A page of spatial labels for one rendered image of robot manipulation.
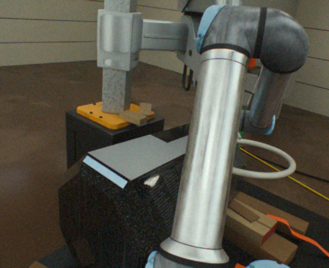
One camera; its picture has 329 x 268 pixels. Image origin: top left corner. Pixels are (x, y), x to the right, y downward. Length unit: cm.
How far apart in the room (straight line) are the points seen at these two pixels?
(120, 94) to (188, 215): 189
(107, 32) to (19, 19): 549
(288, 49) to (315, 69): 574
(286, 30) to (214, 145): 30
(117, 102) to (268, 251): 157
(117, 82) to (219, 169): 187
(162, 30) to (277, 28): 182
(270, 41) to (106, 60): 176
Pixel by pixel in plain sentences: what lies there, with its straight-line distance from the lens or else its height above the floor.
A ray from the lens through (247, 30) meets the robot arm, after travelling 74.
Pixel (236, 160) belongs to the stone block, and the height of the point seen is 72.
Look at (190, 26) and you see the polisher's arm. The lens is 247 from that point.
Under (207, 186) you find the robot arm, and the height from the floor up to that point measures 132.
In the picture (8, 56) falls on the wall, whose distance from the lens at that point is 771.
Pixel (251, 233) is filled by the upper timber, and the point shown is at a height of 19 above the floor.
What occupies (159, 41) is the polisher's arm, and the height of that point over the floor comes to 137.
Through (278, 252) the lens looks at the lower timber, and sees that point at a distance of 244.
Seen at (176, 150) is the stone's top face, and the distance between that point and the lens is 179.
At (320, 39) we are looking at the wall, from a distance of 648.
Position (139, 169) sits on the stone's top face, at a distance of 156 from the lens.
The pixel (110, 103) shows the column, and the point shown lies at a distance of 251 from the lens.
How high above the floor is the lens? 166
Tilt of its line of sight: 23 degrees down
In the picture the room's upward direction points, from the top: 7 degrees clockwise
